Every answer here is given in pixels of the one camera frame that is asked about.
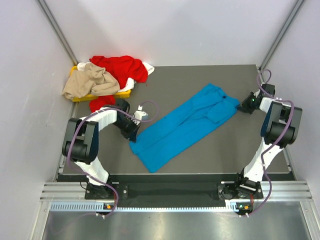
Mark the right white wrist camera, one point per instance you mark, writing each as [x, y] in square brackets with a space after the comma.
[255, 94]

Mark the left corner aluminium post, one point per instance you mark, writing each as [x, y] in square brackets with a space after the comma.
[57, 30]

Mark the white t shirt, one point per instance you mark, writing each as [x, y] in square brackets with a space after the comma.
[130, 81]

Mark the blue t shirt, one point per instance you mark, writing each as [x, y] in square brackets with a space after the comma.
[187, 124]

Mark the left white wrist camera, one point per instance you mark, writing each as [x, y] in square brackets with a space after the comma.
[140, 115]

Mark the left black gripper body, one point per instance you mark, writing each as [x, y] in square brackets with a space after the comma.
[127, 126]

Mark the beige t shirt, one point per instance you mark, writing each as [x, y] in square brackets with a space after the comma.
[89, 78]

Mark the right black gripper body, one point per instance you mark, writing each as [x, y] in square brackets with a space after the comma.
[247, 105]

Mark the aluminium frame rail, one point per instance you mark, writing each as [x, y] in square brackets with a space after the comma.
[282, 191]

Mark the yellow plastic bin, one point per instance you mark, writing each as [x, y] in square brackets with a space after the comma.
[90, 97]

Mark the corner aluminium post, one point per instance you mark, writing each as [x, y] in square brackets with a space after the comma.
[57, 30]
[293, 13]

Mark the red t shirt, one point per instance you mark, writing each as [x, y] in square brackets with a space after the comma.
[121, 68]

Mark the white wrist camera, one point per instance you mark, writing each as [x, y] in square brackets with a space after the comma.
[140, 115]
[255, 94]

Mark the right corner aluminium post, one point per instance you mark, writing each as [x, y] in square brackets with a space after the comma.
[293, 13]

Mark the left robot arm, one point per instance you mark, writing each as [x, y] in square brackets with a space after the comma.
[81, 142]

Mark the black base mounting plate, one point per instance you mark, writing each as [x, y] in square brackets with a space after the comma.
[212, 190]

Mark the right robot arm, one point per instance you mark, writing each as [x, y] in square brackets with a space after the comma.
[279, 129]

